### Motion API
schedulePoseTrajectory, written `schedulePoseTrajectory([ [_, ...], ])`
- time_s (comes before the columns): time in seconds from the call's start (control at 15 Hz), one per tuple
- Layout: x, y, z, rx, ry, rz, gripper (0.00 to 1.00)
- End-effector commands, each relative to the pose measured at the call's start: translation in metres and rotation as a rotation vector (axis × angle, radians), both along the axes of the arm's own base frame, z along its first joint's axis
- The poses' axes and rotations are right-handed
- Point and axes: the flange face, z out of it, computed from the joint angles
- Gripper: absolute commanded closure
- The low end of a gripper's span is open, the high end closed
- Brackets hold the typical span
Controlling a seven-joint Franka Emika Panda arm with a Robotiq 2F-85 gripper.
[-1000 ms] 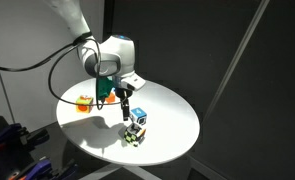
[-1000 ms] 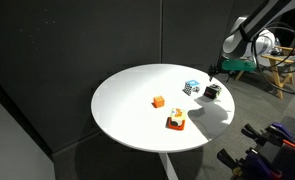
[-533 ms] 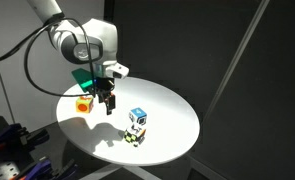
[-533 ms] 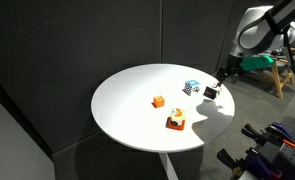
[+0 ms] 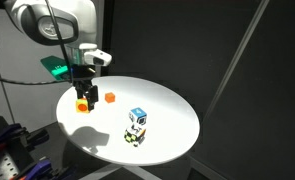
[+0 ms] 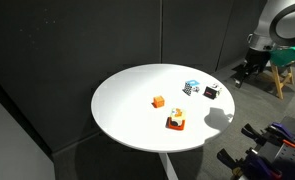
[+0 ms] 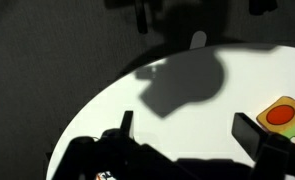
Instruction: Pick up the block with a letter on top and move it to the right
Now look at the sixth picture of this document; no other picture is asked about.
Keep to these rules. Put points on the black soft letter A block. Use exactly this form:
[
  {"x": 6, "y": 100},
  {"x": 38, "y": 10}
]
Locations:
[{"x": 211, "y": 91}]

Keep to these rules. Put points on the small orange wooden cube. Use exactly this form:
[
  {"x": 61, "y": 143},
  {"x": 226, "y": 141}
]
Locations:
[{"x": 158, "y": 101}]

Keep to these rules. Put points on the blue soft number 4 block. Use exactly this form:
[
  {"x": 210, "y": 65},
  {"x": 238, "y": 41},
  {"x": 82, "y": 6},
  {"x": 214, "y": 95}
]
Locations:
[{"x": 190, "y": 87}]

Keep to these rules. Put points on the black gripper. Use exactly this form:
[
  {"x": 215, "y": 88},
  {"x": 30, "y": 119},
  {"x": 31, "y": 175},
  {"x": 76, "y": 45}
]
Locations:
[{"x": 257, "y": 60}]

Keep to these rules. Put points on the wooden sawhorse stool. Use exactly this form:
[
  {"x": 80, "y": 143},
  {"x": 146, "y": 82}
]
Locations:
[{"x": 282, "y": 80}]

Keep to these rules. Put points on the white table pedestal leg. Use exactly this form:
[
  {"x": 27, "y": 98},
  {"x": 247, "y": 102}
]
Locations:
[{"x": 168, "y": 166}]

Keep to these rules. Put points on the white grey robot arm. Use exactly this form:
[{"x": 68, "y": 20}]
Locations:
[{"x": 280, "y": 23}]

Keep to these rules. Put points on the purple clamp with orange tip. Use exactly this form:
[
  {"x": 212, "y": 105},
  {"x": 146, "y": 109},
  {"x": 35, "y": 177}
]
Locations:
[{"x": 283, "y": 133}]

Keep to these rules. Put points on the large purple black clamp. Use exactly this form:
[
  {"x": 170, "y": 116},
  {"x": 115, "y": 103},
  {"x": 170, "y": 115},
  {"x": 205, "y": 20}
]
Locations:
[{"x": 253, "y": 165}]

